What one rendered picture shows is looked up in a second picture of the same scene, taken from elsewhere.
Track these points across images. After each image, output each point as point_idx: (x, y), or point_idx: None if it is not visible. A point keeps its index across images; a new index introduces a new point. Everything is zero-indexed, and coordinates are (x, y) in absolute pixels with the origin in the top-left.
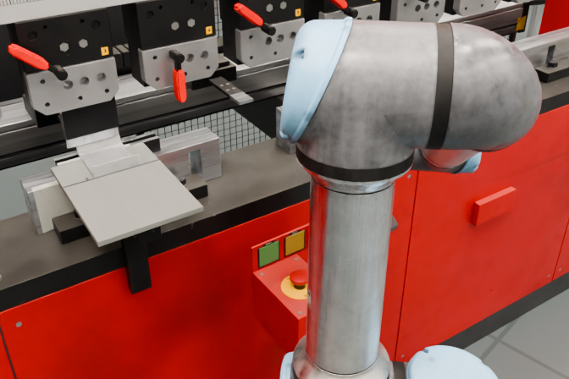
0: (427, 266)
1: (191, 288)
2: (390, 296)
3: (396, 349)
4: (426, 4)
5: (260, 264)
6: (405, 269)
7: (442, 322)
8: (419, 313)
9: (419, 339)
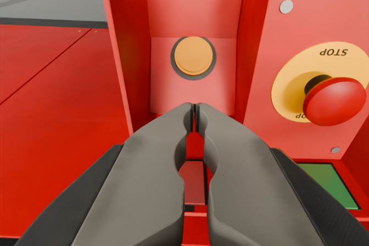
0: (4, 71)
1: (352, 170)
2: (66, 65)
3: (82, 35)
4: None
5: (333, 169)
6: (33, 78)
7: (28, 33)
8: (44, 45)
9: (57, 33)
